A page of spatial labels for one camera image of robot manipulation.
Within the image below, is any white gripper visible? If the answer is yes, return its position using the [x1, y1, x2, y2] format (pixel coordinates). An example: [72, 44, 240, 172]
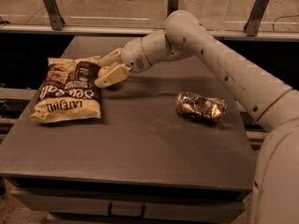
[94, 37, 152, 89]

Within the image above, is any orange fruit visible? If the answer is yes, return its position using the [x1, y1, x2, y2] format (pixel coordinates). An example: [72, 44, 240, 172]
[97, 66, 109, 77]

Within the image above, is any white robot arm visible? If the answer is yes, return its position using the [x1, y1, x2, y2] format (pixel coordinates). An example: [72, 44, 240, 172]
[95, 10, 299, 224]

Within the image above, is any brown chip bag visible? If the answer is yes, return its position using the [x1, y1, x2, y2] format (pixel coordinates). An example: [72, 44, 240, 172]
[30, 56, 101, 123]

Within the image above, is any crumpled shiny foil bag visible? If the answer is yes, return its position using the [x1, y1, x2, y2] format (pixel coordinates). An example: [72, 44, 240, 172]
[176, 91, 227, 123]

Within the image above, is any left metal rail bracket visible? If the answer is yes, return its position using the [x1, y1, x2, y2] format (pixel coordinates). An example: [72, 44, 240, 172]
[43, 0, 65, 31]

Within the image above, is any metal rail bracket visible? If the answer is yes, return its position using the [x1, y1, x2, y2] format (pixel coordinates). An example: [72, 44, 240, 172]
[244, 0, 270, 36]
[43, 0, 65, 31]
[167, 0, 179, 15]

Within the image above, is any middle metal rail bracket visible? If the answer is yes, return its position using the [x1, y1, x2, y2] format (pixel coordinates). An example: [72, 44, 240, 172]
[167, 0, 179, 15]

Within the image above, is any right metal rail bracket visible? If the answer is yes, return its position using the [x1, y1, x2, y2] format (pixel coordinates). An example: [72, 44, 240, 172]
[244, 0, 270, 36]

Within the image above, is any grey drawer with handle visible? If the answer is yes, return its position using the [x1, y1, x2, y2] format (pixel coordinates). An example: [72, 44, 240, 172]
[11, 188, 245, 224]

